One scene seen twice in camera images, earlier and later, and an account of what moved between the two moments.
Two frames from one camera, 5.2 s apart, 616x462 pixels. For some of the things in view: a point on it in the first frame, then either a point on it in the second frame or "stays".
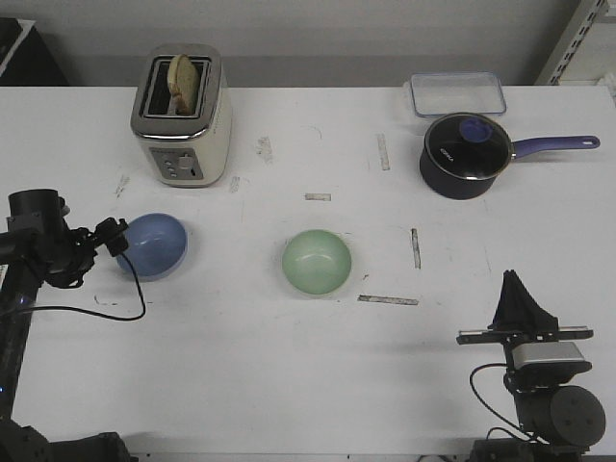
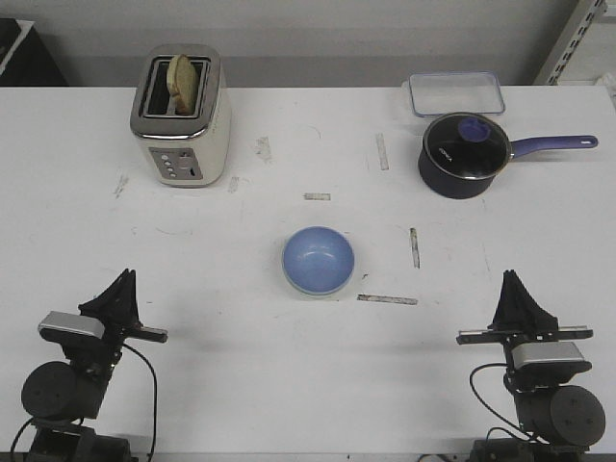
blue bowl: x=157 y=247 -> x=318 y=260
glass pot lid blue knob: x=468 y=145 stays
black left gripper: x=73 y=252 -> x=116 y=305
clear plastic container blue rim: x=438 y=93 stays
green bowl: x=317 y=262 -> x=333 y=295
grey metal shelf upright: x=582 y=21 stays
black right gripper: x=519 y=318 stays
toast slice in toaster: x=183 y=82 stays
